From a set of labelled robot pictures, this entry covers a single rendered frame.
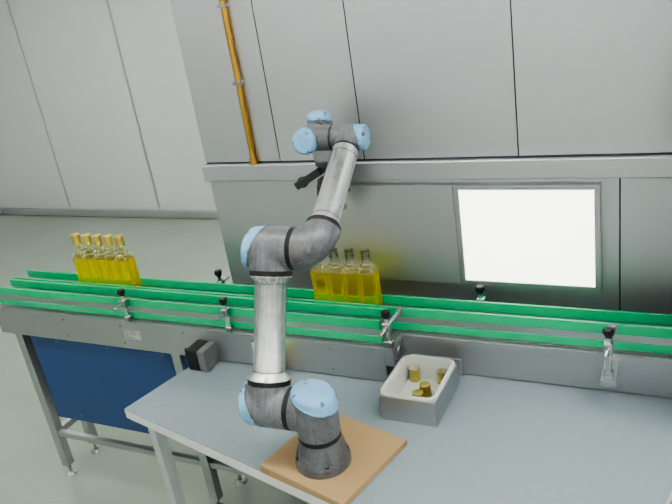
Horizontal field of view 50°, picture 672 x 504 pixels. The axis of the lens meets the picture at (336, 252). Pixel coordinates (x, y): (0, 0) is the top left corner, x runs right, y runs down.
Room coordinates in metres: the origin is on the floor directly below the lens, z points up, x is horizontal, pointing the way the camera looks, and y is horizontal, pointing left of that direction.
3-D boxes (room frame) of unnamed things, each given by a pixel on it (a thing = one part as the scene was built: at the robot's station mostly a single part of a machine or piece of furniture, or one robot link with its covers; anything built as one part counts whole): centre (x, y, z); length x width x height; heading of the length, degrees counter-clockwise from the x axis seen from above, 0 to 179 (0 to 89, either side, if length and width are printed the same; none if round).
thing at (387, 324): (1.96, -0.13, 0.95); 0.17 x 0.03 x 0.12; 151
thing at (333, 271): (2.18, 0.01, 0.99); 0.06 x 0.06 x 0.21; 62
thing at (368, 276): (2.13, -0.09, 0.99); 0.06 x 0.06 x 0.21; 62
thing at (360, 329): (2.39, 0.67, 0.92); 1.75 x 0.01 x 0.08; 61
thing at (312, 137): (2.07, 0.01, 1.54); 0.11 x 0.11 x 0.08; 67
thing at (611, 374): (1.65, -0.69, 0.90); 0.17 x 0.05 x 0.23; 151
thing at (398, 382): (1.82, -0.18, 0.80); 0.22 x 0.17 x 0.09; 151
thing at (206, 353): (2.24, 0.53, 0.79); 0.08 x 0.08 x 0.08; 61
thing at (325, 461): (1.59, 0.12, 0.82); 0.15 x 0.15 x 0.10
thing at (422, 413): (1.84, -0.20, 0.79); 0.27 x 0.17 x 0.08; 151
